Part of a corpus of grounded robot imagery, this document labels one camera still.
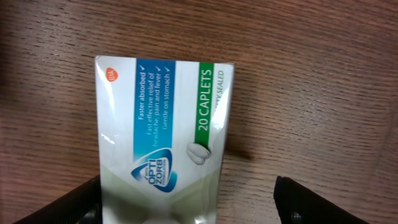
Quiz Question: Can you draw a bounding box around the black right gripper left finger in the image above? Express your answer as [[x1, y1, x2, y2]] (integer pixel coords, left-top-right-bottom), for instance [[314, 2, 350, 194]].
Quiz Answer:
[[14, 175, 102, 224]]

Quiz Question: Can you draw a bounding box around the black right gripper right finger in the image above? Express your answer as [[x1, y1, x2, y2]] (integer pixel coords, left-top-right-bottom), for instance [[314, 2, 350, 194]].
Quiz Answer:
[[273, 176, 368, 224]]

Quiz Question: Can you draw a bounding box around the white green caplets box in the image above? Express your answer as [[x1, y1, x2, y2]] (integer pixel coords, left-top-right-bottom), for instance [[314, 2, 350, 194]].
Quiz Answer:
[[95, 55, 234, 223]]

